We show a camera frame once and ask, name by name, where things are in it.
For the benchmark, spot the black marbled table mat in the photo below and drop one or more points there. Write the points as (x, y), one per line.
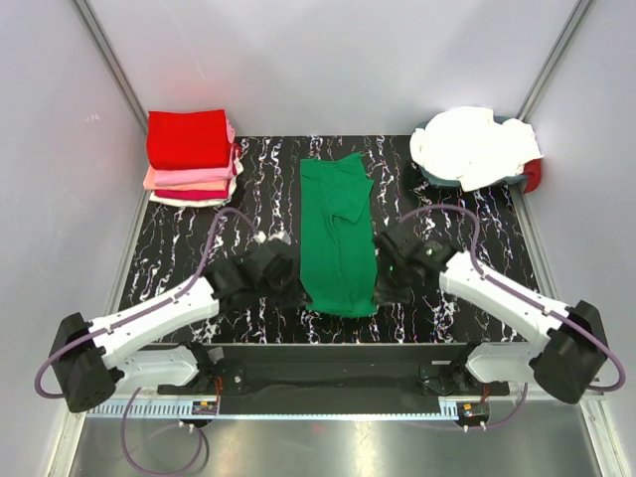
(171, 242)

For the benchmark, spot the left small circuit board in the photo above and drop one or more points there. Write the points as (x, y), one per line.
(205, 407)

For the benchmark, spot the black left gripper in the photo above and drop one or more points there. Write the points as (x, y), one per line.
(297, 295)

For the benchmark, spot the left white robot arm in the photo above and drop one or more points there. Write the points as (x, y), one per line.
(95, 360)

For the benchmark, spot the left aluminium frame post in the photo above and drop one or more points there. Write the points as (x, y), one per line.
(112, 63)

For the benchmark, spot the aluminium frame post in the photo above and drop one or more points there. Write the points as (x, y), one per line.
(112, 63)
(556, 55)

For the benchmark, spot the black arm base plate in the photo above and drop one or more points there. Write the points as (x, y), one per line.
(320, 381)

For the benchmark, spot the folded pink t shirt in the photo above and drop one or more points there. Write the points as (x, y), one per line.
(188, 176)

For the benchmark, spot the aluminium front rail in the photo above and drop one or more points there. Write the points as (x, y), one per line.
(143, 403)

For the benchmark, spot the right aluminium frame post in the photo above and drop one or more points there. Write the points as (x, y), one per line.
(556, 55)

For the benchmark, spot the folded red t shirt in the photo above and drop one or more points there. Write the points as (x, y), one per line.
(188, 140)

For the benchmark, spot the small circuit board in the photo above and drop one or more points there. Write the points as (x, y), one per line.
(205, 407)
(477, 410)

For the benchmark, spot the crumpled red t shirt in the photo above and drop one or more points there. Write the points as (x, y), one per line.
(533, 174)

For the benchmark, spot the crumpled white t shirt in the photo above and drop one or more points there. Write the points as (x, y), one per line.
(466, 144)

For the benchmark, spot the right small circuit board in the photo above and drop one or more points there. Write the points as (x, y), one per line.
(477, 410)

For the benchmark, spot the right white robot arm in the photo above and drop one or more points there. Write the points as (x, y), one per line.
(562, 345)

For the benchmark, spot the green t shirt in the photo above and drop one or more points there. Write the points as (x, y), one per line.
(338, 266)

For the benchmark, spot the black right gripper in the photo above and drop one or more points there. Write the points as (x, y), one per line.
(389, 294)

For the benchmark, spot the folded peach t shirt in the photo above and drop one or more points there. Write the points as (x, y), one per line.
(150, 183)

